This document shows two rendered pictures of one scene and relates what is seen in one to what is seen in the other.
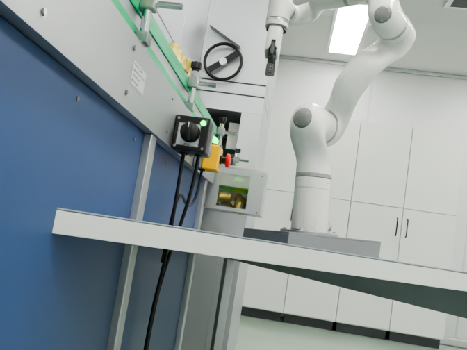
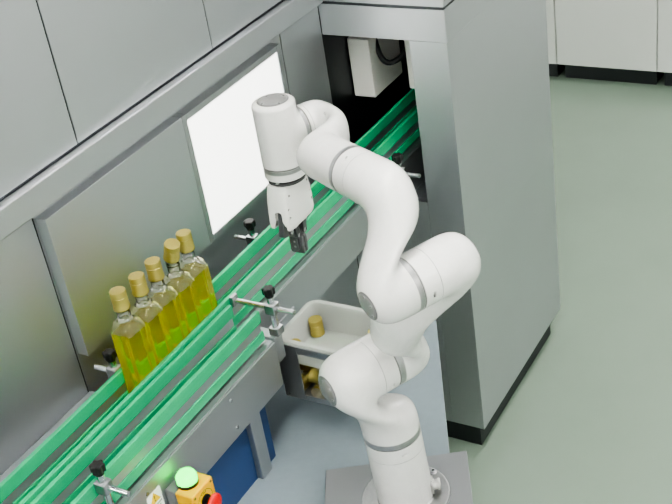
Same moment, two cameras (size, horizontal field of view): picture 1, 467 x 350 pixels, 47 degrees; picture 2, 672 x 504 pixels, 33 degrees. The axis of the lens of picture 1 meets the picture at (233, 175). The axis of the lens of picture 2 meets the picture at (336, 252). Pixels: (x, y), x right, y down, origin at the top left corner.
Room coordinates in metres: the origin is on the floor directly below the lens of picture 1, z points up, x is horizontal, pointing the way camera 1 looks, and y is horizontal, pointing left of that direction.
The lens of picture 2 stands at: (0.13, -1.06, 2.54)
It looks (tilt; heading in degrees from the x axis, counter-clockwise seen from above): 31 degrees down; 28
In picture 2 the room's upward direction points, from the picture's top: 10 degrees counter-clockwise
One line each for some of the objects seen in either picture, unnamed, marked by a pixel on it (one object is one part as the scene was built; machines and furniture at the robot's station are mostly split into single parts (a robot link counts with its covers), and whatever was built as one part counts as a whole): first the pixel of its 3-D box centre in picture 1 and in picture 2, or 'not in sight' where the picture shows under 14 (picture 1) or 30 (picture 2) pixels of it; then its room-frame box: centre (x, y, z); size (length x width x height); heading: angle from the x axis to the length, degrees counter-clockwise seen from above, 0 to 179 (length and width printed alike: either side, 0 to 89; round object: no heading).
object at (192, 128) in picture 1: (189, 131); not in sight; (1.18, 0.11, 0.96); 0.04 x 0.03 x 0.04; 83
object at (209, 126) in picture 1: (193, 137); not in sight; (1.24, 0.11, 0.96); 0.08 x 0.08 x 0.08; 83
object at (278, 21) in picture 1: (276, 25); (285, 167); (1.88, -0.07, 1.53); 0.09 x 0.08 x 0.03; 173
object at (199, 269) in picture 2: not in sight; (199, 298); (1.91, 0.23, 1.16); 0.06 x 0.06 x 0.21; 83
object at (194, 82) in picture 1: (201, 88); (114, 493); (1.35, 0.12, 1.11); 0.07 x 0.04 x 0.13; 83
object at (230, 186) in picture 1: (228, 191); (328, 355); (2.06, 0.01, 0.92); 0.27 x 0.17 x 0.15; 83
